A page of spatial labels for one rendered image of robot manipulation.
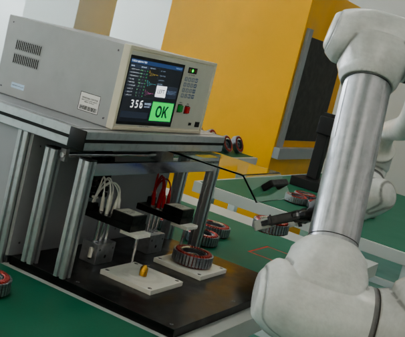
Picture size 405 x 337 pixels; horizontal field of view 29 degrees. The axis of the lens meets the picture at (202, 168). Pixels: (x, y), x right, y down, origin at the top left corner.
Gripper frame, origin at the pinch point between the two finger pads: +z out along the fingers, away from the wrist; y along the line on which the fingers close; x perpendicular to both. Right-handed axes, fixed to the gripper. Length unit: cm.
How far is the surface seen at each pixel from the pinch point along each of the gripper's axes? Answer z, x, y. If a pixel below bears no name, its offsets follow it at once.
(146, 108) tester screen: -10, 28, -55
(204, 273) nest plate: -2.6, -13.1, -35.9
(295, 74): 149, 133, 253
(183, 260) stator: 1.4, -8.7, -38.8
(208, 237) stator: 21.1, 0.3, -5.5
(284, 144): 179, 91, 266
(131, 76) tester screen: -16, 34, -64
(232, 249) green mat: 20.7, -4.1, 4.4
